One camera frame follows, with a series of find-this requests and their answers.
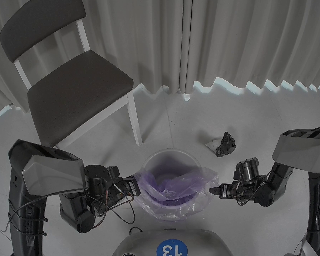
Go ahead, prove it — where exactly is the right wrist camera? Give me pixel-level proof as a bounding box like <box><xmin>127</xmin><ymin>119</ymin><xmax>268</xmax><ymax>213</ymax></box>
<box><xmin>233</xmin><ymin>163</ymin><xmax>243</xmax><ymax>181</ymax></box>

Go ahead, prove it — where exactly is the white trash bin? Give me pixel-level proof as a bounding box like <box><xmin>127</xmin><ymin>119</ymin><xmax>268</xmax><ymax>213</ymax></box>
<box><xmin>142</xmin><ymin>148</ymin><xmax>204</xmax><ymax>221</ymax></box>

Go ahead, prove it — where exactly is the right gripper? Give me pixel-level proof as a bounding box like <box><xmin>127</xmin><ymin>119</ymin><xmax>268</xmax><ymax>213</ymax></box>
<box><xmin>218</xmin><ymin>183</ymin><xmax>239</xmax><ymax>199</ymax></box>

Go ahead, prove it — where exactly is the white curtain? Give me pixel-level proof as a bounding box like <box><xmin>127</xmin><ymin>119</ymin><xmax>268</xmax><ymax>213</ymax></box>
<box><xmin>0</xmin><ymin>0</ymin><xmax>194</xmax><ymax>120</ymax></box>
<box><xmin>185</xmin><ymin>0</ymin><xmax>320</xmax><ymax>95</ymax></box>

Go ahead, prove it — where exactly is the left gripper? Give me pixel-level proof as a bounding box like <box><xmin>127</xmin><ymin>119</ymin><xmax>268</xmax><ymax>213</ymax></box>
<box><xmin>120</xmin><ymin>177</ymin><xmax>141</xmax><ymax>198</ymax></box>

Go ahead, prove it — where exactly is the purple plastic bag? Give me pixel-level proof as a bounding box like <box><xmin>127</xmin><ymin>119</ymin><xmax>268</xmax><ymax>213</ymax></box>
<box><xmin>132</xmin><ymin>167</ymin><xmax>220</xmax><ymax>222</ymax></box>

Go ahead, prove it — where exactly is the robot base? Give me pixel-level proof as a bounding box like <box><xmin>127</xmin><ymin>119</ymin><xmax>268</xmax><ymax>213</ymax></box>
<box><xmin>114</xmin><ymin>229</ymin><xmax>234</xmax><ymax>256</ymax></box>

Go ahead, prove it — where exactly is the black plastic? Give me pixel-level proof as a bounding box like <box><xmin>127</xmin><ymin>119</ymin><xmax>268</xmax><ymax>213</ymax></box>
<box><xmin>215</xmin><ymin>132</ymin><xmax>236</xmax><ymax>158</ymax></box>

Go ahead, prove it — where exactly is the white chair dark grey seat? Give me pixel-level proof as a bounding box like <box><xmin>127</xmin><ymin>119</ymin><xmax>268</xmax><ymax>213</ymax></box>
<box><xmin>0</xmin><ymin>0</ymin><xmax>143</xmax><ymax>151</ymax></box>

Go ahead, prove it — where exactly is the white paper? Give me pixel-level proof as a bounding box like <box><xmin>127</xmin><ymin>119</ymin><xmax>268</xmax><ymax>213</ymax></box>
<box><xmin>205</xmin><ymin>139</ymin><xmax>222</xmax><ymax>153</ymax></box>

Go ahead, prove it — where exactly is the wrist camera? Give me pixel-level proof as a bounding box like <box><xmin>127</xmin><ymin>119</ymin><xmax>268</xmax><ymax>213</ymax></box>
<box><xmin>233</xmin><ymin>163</ymin><xmax>243</xmax><ymax>181</ymax></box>
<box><xmin>108</xmin><ymin>166</ymin><xmax>121</xmax><ymax>182</ymax></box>

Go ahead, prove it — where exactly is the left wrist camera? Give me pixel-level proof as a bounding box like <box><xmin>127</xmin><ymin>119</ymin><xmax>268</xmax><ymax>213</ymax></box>
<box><xmin>108</xmin><ymin>166</ymin><xmax>121</xmax><ymax>182</ymax></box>

